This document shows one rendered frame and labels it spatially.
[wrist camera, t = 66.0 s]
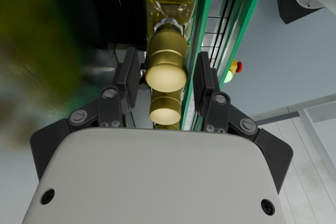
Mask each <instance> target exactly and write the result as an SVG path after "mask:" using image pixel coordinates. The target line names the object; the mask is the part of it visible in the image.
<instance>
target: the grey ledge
mask: <svg viewBox="0 0 336 224"><path fill-rule="evenodd" d="M145 47H147V45H146V44H122V43H118V44H117V45H116V47H115V53H116V57H117V61H118V63H123V62H124V59H125V55H126V52H127V49H128V48H135V49H136V50H137V51H138V58H139V66H140V67H141V63H145V57H144V49H145ZM151 98H152V91H151V87H150V89H147V90H145V91H143V90H142V89H138V92H137V97H136V102H135V107H134V108H132V111H131V113H132V117H133V121H134V124H135V128H145V129H154V121H152V120H151V118H150V116H149V114H150V106H151Z"/></svg>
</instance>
